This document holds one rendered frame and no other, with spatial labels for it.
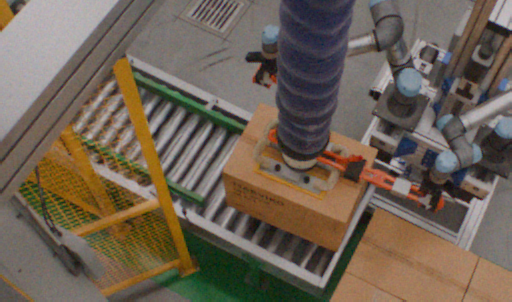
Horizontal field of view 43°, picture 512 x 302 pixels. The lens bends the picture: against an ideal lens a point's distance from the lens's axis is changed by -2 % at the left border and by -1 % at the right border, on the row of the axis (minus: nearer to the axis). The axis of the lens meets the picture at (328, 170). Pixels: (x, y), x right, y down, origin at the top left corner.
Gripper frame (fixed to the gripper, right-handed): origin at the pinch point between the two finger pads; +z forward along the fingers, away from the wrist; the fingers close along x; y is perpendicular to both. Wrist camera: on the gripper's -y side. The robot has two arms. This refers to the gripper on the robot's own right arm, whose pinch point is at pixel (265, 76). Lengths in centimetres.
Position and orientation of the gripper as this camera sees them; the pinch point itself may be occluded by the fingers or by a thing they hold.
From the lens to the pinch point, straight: 305.3
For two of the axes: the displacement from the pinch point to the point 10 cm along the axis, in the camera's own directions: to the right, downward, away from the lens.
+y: 9.2, 3.9, -0.8
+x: 3.8, -8.2, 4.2
